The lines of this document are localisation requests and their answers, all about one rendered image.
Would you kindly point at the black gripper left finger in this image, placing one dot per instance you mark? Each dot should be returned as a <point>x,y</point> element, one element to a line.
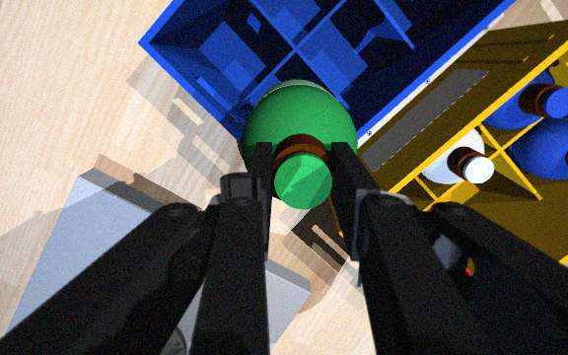
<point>130,300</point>

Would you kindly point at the yellow divided crate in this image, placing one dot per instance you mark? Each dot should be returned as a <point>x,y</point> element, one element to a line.
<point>489,73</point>

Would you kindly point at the white bottle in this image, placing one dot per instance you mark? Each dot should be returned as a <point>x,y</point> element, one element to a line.
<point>463,161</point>

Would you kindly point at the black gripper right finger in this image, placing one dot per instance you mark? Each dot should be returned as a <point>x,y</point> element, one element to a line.
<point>417,291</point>

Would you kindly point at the green bottle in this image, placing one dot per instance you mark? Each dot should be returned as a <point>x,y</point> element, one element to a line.
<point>301,119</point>

